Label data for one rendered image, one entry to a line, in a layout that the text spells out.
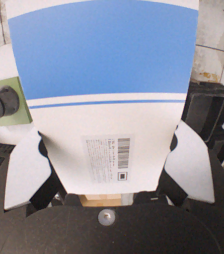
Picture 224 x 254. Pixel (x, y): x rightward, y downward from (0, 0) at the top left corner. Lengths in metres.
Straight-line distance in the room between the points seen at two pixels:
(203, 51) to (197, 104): 0.73
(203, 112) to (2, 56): 1.29
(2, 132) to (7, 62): 0.44
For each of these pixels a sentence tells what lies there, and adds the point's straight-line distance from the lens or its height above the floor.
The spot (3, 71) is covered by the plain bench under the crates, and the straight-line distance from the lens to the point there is 0.71.
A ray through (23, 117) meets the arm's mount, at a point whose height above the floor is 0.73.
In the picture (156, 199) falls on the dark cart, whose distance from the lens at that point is 2.08.
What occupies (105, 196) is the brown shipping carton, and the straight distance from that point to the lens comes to 0.82.
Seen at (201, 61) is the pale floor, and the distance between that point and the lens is 1.57.
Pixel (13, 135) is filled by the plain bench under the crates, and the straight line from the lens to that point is 0.87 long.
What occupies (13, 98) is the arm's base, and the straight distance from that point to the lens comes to 0.64.
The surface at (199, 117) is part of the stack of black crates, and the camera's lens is 1.09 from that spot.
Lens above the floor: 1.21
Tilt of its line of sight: 58 degrees down
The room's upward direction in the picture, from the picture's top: 177 degrees clockwise
